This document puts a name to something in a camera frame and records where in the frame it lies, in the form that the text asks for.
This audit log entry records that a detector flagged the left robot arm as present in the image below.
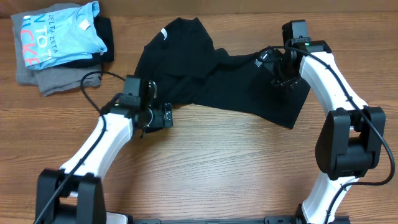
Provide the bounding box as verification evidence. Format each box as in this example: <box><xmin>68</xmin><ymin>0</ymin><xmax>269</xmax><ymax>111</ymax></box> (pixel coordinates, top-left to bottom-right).
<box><xmin>35</xmin><ymin>75</ymin><xmax>173</xmax><ymax>224</ymax></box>

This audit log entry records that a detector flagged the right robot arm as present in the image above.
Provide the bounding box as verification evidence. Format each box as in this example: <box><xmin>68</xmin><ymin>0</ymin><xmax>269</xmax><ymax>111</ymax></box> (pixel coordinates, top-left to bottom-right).
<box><xmin>256</xmin><ymin>20</ymin><xmax>395</xmax><ymax>223</ymax></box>

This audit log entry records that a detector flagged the black folded garment in stack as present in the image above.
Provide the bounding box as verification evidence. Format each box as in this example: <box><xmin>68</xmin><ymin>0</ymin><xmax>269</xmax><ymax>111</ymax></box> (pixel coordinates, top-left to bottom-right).
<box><xmin>59</xmin><ymin>16</ymin><xmax>114</xmax><ymax>68</ymax></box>

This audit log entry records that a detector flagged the black t-shirt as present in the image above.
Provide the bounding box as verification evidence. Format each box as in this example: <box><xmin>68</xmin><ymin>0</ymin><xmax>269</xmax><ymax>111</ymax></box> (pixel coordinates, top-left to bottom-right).
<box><xmin>134</xmin><ymin>18</ymin><xmax>310</xmax><ymax>128</ymax></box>

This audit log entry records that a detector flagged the light blue printed t-shirt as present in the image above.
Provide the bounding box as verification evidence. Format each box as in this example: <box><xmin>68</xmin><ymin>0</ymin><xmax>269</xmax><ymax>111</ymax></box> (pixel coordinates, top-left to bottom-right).
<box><xmin>20</xmin><ymin>1</ymin><xmax>108</xmax><ymax>70</ymax></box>

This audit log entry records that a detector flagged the grey folded garment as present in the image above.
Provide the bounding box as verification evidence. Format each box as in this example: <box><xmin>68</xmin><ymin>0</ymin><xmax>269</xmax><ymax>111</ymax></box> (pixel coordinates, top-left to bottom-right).
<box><xmin>11</xmin><ymin>3</ymin><xmax>101</xmax><ymax>96</ymax></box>

